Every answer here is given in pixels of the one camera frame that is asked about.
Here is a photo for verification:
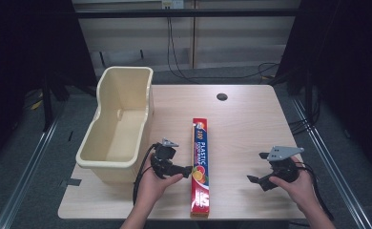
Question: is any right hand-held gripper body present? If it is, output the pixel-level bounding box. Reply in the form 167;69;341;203
265;145;305;184

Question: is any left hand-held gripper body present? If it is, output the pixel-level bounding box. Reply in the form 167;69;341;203
150;137;179;179

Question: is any long red blue food wrap box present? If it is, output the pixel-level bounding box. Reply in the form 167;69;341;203
190;117;211;219

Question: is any person's right hand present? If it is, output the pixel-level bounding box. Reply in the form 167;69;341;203
268;156;317;214

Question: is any person's left hand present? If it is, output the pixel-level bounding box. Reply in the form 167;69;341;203
135;155;185;209

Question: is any cream plastic storage bin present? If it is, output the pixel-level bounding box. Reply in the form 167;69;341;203
75;66;155;184

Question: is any black tape strip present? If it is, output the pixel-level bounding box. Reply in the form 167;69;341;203
59;177;83;188

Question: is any dark curtain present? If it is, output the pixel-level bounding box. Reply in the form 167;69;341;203
269;0;372;180
0;0;98;179

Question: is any black metal stand leg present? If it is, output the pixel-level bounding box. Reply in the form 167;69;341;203
40;74;55;133

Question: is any black horizontal metal bar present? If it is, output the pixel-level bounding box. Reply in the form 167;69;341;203
73;8;300;19

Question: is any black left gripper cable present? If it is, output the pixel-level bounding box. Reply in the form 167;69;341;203
132;142;160;206

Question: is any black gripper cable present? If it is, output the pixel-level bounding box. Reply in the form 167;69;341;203
132;142;160;206
294;161;335;222

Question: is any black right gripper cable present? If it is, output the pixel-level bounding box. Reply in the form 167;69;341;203
294;161;335;222

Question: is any black floor cable bundle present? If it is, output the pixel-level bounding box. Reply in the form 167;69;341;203
288;94;322;136

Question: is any metal floor rail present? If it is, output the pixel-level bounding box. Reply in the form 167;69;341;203
0;109;63;229
291;97;372;229

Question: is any black hanging wall cable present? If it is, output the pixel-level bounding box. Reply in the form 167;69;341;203
166;17;196;82

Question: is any white wall socket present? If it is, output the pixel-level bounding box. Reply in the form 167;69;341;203
161;0;185;10

